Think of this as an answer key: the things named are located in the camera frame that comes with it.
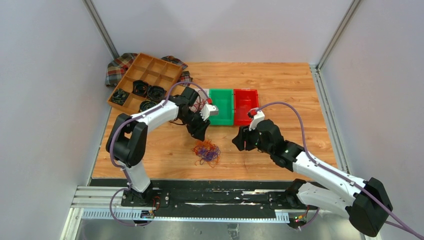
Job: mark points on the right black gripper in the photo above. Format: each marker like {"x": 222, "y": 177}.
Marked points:
{"x": 242, "y": 140}

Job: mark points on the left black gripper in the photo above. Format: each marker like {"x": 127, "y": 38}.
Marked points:
{"x": 198, "y": 132}

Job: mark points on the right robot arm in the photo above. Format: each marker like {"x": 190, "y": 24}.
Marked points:
{"x": 365, "y": 203}

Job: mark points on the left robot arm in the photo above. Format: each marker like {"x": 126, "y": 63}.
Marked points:
{"x": 128, "y": 139}

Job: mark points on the white plastic bin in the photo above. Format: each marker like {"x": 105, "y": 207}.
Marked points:
{"x": 202, "y": 96}

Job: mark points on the green plastic bin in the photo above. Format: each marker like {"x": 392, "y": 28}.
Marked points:
{"x": 223, "y": 98}

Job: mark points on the red plastic bin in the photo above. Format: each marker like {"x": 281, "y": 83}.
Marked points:
{"x": 244, "y": 101}

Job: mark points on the orange wooden compartment tray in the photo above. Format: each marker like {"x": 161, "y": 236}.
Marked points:
{"x": 134, "y": 87}

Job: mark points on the plaid cloth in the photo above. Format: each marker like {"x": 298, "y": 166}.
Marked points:
{"x": 120, "y": 65}

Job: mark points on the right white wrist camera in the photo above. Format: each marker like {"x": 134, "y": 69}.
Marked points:
{"x": 256, "y": 115}

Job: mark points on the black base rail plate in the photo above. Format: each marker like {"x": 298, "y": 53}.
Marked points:
{"x": 213, "y": 199}

